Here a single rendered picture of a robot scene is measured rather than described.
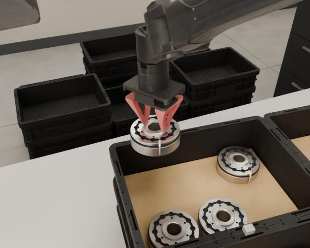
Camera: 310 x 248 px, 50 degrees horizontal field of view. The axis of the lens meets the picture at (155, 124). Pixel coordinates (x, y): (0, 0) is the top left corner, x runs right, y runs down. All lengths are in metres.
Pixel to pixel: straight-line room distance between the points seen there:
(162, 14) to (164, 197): 0.45
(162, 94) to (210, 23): 0.21
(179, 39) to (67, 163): 0.71
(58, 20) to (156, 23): 2.95
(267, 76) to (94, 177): 2.23
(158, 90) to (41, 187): 0.55
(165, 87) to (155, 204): 0.29
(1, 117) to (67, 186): 1.66
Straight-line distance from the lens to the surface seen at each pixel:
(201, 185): 0.82
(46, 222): 0.95
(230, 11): 0.41
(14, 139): 2.38
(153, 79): 0.59
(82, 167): 1.06
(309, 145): 1.01
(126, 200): 0.66
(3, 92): 2.91
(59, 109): 1.69
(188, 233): 0.70
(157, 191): 0.80
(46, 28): 3.44
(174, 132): 0.67
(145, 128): 0.67
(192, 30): 0.45
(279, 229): 0.66
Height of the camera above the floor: 1.45
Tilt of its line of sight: 39 degrees down
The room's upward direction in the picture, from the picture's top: straight up
